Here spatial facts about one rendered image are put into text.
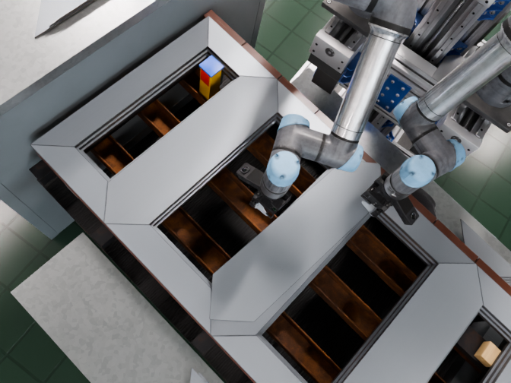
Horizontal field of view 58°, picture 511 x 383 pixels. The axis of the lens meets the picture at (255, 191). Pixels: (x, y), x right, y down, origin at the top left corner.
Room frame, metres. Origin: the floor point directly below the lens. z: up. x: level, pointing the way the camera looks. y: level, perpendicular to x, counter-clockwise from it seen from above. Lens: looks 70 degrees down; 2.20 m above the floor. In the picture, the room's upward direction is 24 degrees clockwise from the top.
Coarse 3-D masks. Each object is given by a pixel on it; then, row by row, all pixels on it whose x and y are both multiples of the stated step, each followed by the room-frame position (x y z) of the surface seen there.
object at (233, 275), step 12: (228, 264) 0.25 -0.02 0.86; (240, 264) 0.27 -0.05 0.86; (216, 276) 0.21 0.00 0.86; (228, 276) 0.22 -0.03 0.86; (240, 276) 0.23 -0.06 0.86; (228, 288) 0.19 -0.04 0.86; (240, 288) 0.20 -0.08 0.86; (252, 288) 0.22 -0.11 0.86; (240, 300) 0.17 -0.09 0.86; (252, 300) 0.19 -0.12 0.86; (264, 300) 0.20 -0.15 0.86; (252, 312) 0.15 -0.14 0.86
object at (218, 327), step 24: (144, 96) 0.64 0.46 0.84; (120, 120) 0.54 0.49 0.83; (240, 144) 0.62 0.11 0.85; (96, 168) 0.35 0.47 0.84; (216, 168) 0.52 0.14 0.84; (192, 192) 0.42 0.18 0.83; (168, 216) 0.32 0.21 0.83; (384, 216) 0.61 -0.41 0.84; (120, 240) 0.19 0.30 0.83; (168, 240) 0.25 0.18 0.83; (408, 240) 0.56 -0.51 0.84; (192, 264) 0.21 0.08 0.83; (432, 264) 0.52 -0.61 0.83; (408, 288) 0.42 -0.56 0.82; (264, 312) 0.17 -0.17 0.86; (480, 312) 0.45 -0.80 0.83; (504, 336) 0.41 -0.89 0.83; (504, 360) 0.34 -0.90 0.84
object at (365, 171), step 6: (360, 162) 0.74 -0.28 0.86; (366, 162) 0.75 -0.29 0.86; (360, 168) 0.72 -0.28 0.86; (366, 168) 0.73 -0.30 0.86; (372, 168) 0.74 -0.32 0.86; (360, 174) 0.70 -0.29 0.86; (366, 174) 0.71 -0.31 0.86; (372, 174) 0.72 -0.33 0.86; (378, 174) 0.73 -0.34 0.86; (366, 180) 0.69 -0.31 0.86; (372, 180) 0.70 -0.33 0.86
